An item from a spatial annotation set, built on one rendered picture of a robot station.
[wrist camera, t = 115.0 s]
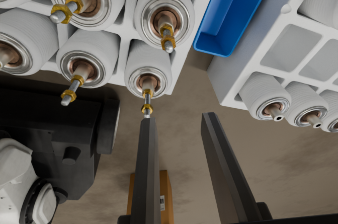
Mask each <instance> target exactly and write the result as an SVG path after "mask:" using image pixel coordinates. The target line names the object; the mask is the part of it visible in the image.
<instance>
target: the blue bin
mask: <svg viewBox="0 0 338 224"><path fill-rule="evenodd" d="M261 1H262V0H210V1H209V3H208V5H207V8H206V11H205V13H204V16H203V18H202V21H201V23H200V25H199V28H198V30H197V33H196V35H195V38H194V40H193V43H192V45H193V48H194V49H195V50H196V51H200V52H204V53H208V54H213V55H217V56H221V57H229V56H230V55H231V54H232V52H233V51H234V49H235V47H236V45H237V44H238V42H239V40H240V38H241V36H242V35H243V33H244V31H245V29H246V28H247V26H248V24H249V22H250V20H251V19H252V17H253V15H254V13H255V11H256V10H257V8H258V6H259V4H260V3H261Z"/></svg>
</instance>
